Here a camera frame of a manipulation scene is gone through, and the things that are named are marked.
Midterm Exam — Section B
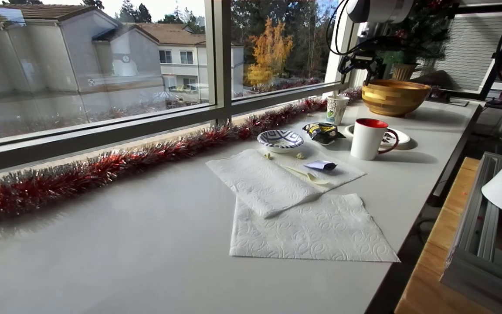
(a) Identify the wooden bowl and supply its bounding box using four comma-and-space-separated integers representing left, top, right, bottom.
360, 79, 434, 119

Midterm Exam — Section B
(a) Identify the potted green plant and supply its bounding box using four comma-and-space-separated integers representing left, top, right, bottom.
371, 0, 463, 85

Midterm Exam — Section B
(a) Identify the grey metal frame rack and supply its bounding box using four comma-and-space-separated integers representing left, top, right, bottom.
439, 153, 502, 313

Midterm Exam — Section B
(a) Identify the pale yellow plastic fork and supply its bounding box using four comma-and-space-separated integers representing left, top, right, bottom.
261, 153, 334, 189

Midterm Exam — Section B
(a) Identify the grey window frame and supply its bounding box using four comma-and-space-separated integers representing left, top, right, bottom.
0, 0, 352, 177

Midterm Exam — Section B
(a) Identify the white paper napkin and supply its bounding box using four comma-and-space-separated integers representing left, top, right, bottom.
205, 146, 369, 221
228, 193, 402, 266

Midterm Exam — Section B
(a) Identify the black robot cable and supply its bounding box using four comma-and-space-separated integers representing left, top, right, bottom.
325, 0, 355, 62

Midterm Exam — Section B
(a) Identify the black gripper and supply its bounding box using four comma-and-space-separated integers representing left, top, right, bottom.
336, 37, 386, 83

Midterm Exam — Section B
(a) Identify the white saucer plate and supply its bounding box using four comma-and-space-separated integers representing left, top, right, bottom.
343, 123, 413, 153

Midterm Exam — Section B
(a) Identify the white mug red inside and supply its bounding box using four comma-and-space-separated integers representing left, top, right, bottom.
348, 118, 400, 163

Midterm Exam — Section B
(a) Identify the red silver tinsel garland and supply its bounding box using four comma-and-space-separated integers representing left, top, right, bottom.
0, 97, 329, 235

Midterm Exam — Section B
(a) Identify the white patterned paper cup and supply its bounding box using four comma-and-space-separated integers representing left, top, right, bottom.
325, 93, 352, 126

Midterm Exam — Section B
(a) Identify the small blue-white foil packet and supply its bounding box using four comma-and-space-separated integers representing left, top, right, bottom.
303, 160, 338, 175

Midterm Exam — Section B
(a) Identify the black yellow popcorn snack bag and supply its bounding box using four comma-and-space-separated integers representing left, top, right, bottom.
301, 121, 345, 146

